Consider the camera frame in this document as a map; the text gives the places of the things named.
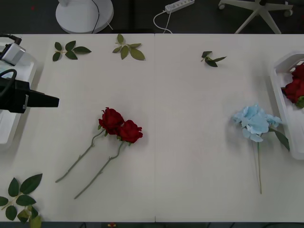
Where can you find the dark green five-leaf twig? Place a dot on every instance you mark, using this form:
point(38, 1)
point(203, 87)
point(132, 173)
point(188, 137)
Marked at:
point(71, 55)

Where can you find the white round stand base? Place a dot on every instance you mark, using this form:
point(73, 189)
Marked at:
point(78, 21)

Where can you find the white office chair base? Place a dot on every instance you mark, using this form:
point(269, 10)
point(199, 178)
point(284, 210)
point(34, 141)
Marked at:
point(247, 20)

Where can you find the small dark green leaf twig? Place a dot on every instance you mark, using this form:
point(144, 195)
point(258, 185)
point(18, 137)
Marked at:
point(211, 63)

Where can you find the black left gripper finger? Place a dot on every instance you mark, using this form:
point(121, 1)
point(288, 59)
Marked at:
point(45, 102)

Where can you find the olive green leaf twig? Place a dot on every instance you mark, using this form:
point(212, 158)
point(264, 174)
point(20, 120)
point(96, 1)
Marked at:
point(137, 54)

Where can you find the large dark green leaf twig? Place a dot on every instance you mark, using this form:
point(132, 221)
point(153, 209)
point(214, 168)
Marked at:
point(31, 184)

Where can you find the light green leaf twig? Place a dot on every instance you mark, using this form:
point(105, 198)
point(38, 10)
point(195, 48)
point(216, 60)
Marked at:
point(35, 222)

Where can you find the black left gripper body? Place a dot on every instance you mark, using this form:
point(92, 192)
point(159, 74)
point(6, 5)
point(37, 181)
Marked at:
point(14, 102)

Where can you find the red artificial rose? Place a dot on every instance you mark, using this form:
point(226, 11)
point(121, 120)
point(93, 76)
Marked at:
point(299, 71)
point(130, 131)
point(111, 121)
point(293, 91)

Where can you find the shallow white box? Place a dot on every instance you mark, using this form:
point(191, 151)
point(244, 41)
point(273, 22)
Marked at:
point(285, 133)
point(9, 133)

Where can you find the silver and black left arm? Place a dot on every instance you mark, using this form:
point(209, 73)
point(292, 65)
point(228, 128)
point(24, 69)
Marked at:
point(13, 53)

